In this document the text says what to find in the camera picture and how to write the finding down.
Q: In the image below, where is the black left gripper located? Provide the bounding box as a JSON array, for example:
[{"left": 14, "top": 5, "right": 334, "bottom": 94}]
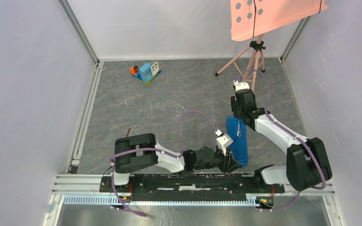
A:
[{"left": 194, "top": 145, "right": 243, "bottom": 174}]

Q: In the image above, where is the pink purple metallic spoon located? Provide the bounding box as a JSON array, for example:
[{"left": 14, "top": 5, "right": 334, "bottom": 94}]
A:
[{"left": 237, "top": 120, "right": 242, "bottom": 137}]

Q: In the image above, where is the blue cloth napkin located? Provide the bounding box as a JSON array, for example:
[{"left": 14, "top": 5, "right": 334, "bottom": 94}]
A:
[{"left": 226, "top": 117, "right": 248, "bottom": 166}]

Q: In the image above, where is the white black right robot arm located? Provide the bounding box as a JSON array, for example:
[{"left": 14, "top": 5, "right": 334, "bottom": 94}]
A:
[{"left": 231, "top": 88, "right": 332, "bottom": 192}]

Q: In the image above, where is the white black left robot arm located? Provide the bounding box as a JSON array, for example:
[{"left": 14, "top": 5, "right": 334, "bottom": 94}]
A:
[{"left": 111, "top": 130, "right": 242, "bottom": 192}]

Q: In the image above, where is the pink music stand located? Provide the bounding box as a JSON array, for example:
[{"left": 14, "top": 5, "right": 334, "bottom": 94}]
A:
[{"left": 215, "top": 0, "right": 328, "bottom": 89}]

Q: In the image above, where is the colourful toy block house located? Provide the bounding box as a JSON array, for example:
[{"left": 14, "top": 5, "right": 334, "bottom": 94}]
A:
[{"left": 129, "top": 62, "right": 161, "bottom": 85}]

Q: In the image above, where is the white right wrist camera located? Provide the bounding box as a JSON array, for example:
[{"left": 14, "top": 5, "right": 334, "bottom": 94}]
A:
[{"left": 233, "top": 81, "right": 250, "bottom": 92}]

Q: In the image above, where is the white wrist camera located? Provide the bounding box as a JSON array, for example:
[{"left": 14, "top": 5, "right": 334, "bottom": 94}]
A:
[
  {"left": 215, "top": 129, "right": 233, "bottom": 156},
  {"left": 233, "top": 81, "right": 250, "bottom": 92}
]

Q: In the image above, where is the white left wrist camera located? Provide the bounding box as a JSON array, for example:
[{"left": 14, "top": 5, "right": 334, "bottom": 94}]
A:
[{"left": 215, "top": 129, "right": 233, "bottom": 156}]

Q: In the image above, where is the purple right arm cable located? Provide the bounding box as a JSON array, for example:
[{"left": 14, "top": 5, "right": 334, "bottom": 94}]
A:
[{"left": 234, "top": 69, "right": 327, "bottom": 213}]

